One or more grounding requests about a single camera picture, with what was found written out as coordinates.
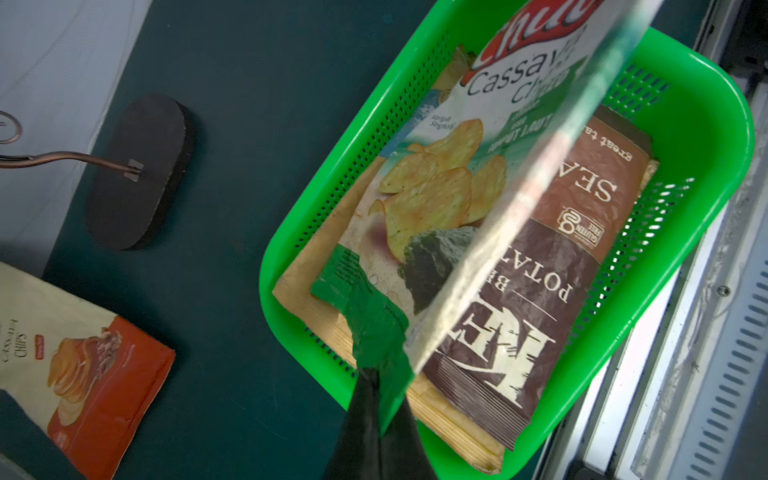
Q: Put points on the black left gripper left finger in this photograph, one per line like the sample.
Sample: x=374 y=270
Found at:
x=357 y=452

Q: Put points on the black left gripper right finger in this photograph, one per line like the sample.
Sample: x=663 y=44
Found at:
x=402 y=455

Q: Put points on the blue Sea Salt chips bag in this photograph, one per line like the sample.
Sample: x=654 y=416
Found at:
x=324 y=312

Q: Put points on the brown Kettle chips bag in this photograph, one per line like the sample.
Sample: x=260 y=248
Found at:
x=498 y=358

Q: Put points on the green seaweed snack bag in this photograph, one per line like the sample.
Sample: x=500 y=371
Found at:
x=454 y=193

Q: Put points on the orange cheddar chips bag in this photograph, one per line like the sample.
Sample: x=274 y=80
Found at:
x=83 y=374

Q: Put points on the green plastic basket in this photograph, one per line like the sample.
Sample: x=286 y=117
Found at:
x=702 y=131

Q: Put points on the dark metal ornament stand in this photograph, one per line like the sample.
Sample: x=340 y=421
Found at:
x=145 y=161

